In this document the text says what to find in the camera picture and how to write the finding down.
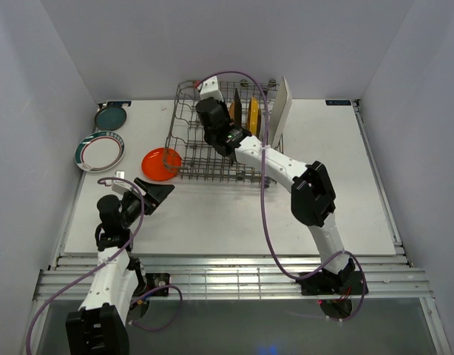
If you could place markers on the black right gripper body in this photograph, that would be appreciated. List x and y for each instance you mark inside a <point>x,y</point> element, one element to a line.
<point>225,110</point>

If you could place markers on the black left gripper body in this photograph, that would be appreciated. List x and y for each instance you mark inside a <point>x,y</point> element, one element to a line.
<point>132,207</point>

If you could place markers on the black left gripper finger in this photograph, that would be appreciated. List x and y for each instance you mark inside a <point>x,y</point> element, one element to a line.
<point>142,184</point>
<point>155,195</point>

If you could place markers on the woven bamboo round plate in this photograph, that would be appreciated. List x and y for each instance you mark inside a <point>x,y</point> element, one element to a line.
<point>231,111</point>

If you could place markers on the green square glazed plate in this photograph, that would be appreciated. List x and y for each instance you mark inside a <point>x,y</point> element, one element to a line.
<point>237,109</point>

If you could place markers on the yellow polka dot plate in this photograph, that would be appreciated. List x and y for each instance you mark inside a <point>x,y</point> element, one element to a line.
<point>254,117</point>

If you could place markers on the white plate striped rim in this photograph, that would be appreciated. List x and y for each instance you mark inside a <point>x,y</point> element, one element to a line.
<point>100,151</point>

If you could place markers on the white rectangular plate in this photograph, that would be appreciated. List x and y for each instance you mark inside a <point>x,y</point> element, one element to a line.
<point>279,113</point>

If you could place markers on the dark teal round plate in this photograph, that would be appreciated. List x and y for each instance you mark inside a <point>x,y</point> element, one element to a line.
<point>110,118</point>

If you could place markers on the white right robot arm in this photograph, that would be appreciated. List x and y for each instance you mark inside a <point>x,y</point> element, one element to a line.
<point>310,187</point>

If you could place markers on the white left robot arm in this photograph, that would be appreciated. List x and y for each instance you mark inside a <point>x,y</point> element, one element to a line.
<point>119,284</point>

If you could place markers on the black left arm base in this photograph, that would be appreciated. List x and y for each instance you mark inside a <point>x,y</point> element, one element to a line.
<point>156,280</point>

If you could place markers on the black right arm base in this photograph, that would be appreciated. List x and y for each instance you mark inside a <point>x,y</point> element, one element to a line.
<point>326,283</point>

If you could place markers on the orange round plate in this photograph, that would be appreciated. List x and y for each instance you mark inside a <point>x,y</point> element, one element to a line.
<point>161,164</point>

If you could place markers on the black label back left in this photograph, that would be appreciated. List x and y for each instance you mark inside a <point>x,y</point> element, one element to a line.
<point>115,103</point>

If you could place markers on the black xdof label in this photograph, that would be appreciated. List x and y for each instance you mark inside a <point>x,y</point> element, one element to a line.
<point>338,103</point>

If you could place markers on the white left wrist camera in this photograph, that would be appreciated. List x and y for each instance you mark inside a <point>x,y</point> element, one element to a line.
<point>119,185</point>

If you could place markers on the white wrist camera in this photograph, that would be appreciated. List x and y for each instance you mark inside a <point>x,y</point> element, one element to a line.
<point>210,88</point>
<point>119,185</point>

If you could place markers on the grey wire dish rack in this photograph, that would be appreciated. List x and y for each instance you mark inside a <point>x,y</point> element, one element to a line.
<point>186,134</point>

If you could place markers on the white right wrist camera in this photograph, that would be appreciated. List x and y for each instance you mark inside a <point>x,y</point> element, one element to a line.
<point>210,88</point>

